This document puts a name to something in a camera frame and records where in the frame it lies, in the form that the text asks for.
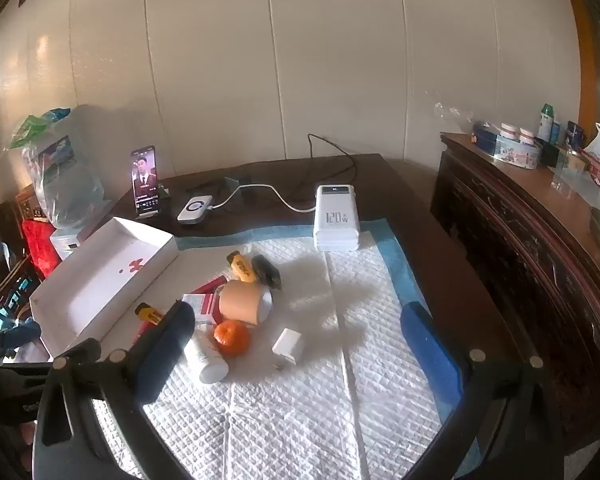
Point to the white power bank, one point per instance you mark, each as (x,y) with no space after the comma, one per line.
(336,220)

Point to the white plastic bottle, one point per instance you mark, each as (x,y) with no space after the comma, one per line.
(205,360)

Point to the plastic bag with items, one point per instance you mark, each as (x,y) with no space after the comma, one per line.
(65,185)

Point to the clear plastic container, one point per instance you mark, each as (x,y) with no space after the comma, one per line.
(592,185)

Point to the black phone stand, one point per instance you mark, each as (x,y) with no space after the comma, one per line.
(165,199)

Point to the green snack packets in bag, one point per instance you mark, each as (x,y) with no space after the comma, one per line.
(37,125)

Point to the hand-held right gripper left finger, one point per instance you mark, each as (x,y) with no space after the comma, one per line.
(166,355)

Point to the blue box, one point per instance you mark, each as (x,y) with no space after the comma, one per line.
(484,138)

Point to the orange tangerine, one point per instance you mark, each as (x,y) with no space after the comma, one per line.
(231,338)

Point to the round printed tin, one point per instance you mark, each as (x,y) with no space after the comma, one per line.
(517,154)

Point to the smartphone with lit screen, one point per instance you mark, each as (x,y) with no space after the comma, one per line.
(144,180)

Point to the yellow lighter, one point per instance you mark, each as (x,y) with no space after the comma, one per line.
(242,267)
(150,315)

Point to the white pocket router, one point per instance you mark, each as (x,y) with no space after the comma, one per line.
(196,208)

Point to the brown paper tube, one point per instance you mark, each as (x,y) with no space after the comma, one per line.
(242,302)

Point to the green and white spray bottle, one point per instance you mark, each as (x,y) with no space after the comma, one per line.
(546,122)

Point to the white charger plug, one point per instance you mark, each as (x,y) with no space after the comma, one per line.
(289,347)

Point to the white cardboard box tray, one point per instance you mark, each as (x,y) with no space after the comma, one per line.
(100,285)

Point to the white quilted absorbent pad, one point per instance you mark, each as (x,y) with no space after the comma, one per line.
(290,410)

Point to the red and white box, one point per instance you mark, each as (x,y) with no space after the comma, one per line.
(202,307)

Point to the black charger plug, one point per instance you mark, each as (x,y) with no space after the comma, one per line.
(267,272)

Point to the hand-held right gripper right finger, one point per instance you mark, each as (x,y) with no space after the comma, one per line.
(430,355)

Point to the dark wooden cabinet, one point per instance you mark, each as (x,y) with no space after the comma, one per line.
(520,270)

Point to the red cloth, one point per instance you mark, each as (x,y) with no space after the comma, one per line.
(40,250)

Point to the white plastic bag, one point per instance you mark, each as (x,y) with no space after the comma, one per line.
(597,142)

